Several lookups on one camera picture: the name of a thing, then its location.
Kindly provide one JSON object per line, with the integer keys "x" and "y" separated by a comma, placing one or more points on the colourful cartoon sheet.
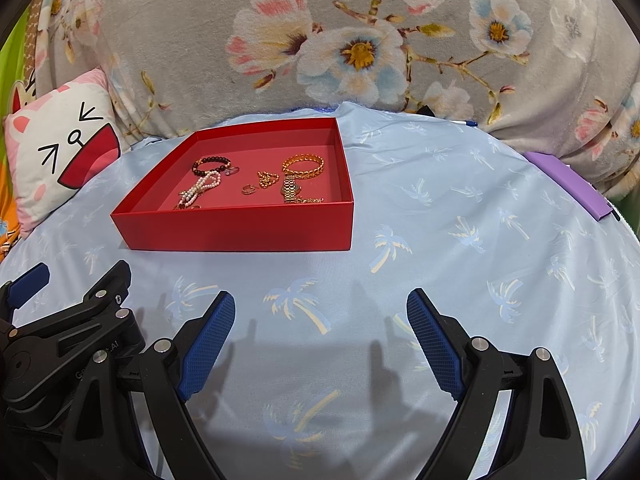
{"x": 15, "y": 60}

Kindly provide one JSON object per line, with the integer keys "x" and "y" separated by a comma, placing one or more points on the white cat face pillow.
{"x": 50, "y": 160}

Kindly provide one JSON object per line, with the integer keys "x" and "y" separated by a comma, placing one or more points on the purple notebook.
{"x": 570, "y": 175}

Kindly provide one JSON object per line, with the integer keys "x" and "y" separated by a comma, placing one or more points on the large gold hoop earring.
{"x": 248, "y": 189}

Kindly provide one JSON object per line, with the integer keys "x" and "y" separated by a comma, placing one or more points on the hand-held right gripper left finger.
{"x": 212, "y": 340}

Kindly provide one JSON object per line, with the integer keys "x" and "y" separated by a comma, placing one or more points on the red cardboard box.
{"x": 230, "y": 230}

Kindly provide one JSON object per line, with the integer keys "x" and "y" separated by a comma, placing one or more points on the grey floral blanket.
{"x": 200, "y": 60}

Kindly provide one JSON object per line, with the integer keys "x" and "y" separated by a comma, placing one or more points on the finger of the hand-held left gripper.
{"x": 30, "y": 280}
{"x": 107, "y": 285}

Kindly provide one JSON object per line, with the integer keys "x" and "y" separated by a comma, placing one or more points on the white blue pen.
{"x": 465, "y": 123}

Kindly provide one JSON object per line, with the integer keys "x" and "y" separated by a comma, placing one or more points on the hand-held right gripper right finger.
{"x": 435, "y": 345}

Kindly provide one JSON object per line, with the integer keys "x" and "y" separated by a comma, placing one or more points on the gold wristwatch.
{"x": 290, "y": 190}

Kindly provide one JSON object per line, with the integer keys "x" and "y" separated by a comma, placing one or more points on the blue palm print sheet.
{"x": 450, "y": 260}

